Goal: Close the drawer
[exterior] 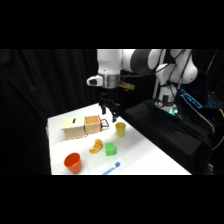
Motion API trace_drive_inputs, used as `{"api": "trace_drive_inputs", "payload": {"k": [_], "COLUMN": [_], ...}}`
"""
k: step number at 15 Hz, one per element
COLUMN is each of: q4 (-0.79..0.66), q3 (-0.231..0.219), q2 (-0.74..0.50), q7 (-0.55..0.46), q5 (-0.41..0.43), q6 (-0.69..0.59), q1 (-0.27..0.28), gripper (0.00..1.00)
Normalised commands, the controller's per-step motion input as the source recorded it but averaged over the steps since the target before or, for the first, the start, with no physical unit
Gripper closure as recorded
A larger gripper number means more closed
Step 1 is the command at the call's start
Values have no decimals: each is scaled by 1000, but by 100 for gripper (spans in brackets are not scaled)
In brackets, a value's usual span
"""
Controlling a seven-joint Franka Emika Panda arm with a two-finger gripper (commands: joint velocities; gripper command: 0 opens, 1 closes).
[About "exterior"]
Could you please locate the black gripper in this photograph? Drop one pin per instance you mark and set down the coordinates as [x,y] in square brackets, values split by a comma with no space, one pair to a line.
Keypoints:
[107,99]

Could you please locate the wooden drawer with red front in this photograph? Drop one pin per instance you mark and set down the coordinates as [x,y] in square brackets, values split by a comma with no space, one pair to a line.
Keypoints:
[92,124]

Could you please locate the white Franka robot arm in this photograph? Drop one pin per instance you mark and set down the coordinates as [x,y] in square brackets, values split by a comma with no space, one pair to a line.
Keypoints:
[110,63]

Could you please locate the yellow cup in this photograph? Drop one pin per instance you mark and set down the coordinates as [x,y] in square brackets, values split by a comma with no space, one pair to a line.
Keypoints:
[120,129]

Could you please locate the toy croissant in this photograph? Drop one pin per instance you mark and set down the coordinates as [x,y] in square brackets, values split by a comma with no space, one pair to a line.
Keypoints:
[97,146]

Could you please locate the green block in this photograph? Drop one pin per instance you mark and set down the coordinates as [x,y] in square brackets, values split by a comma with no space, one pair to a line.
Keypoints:
[110,149]

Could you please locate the wooden box with slot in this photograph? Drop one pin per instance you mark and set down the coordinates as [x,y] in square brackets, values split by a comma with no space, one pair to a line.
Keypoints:
[73,127]

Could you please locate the black covered robot stand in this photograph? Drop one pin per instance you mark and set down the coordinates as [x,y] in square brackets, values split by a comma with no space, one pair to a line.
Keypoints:
[160,130]

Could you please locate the blue and white marker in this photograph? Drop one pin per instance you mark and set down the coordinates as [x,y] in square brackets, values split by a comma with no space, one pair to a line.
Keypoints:
[111,168]

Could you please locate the orange cup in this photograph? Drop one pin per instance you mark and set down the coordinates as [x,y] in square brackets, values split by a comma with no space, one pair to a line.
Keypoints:
[73,162]

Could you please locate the small green light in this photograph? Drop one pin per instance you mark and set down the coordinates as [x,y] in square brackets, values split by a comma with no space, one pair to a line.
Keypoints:
[172,112]

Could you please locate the black curtain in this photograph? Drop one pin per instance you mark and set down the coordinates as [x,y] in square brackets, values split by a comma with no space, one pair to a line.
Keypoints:
[40,86]

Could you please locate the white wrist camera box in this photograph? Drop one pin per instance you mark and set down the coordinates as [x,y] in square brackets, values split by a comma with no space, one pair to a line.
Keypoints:
[94,80]

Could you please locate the blue lit frame device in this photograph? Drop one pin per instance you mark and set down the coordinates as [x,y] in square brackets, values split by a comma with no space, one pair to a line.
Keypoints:
[190,98]

